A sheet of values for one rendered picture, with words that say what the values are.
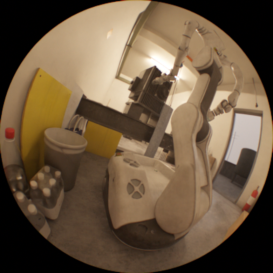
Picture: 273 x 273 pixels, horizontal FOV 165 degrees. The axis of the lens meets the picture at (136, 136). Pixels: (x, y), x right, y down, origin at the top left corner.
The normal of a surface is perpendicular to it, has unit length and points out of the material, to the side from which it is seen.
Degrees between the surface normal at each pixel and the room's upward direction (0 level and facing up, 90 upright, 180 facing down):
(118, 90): 90
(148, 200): 37
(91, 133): 90
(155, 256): 0
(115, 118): 90
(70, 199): 0
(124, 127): 90
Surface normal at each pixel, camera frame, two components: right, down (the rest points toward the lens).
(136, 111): 0.31, 0.20
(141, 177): 0.53, -0.59
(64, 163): 0.67, 0.39
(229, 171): -0.87, -0.33
